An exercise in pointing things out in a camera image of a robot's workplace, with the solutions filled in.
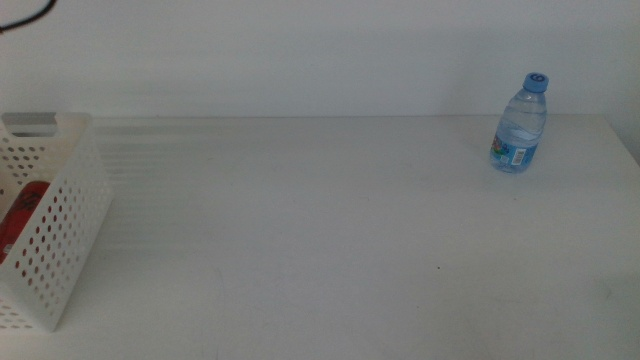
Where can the clear water bottle blue cap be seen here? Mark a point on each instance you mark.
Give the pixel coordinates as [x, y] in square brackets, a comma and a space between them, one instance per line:
[520, 125]

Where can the red soda can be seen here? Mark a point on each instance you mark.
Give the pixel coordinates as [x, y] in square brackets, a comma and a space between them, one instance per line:
[22, 215]

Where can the white perforated plastic basket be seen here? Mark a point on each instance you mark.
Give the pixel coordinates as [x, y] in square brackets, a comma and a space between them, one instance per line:
[60, 235]

